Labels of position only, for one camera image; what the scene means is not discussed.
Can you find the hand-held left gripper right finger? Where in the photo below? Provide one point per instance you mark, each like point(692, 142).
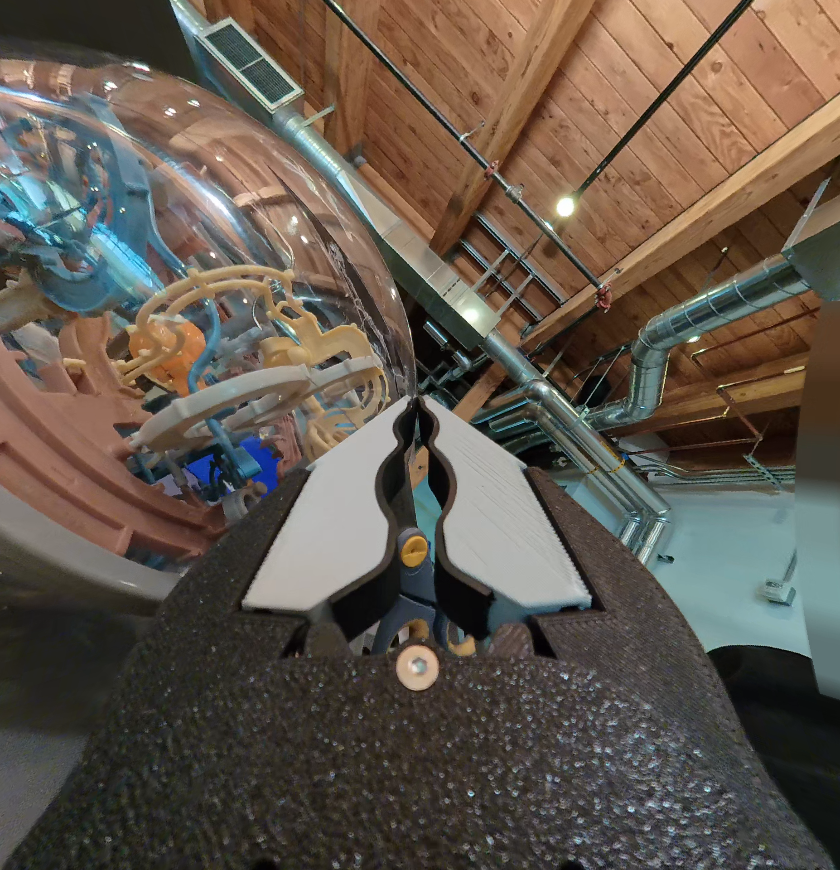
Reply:
point(508, 537)

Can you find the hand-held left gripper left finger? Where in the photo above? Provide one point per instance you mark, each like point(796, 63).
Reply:
point(325, 537)

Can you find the grey yellow scissors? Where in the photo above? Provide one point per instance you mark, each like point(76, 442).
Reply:
point(413, 552)

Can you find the clear plastic maze ball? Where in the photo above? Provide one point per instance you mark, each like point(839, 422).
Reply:
point(209, 326)

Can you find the silver insulated pipe run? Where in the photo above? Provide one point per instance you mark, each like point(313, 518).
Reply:
point(563, 421)

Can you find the round ceiling spotlight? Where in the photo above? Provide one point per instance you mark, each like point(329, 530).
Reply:
point(565, 206)

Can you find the black sprinkler pipe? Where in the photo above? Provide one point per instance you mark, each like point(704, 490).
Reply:
point(664, 96)
point(420, 98)

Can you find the air vent grille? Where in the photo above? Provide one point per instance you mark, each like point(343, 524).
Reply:
point(250, 64)

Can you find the wooden support post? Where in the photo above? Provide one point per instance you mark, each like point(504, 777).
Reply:
point(478, 394)

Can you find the grey wall junction box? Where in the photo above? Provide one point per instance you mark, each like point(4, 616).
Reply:
point(780, 591)

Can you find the metal ceiling frame rack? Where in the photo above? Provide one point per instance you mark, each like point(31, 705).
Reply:
point(522, 257)

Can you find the round spiral ventilation duct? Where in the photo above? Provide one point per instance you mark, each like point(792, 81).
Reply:
point(698, 306)

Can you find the rectangular silver air duct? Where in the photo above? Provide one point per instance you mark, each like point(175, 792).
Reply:
point(399, 238)

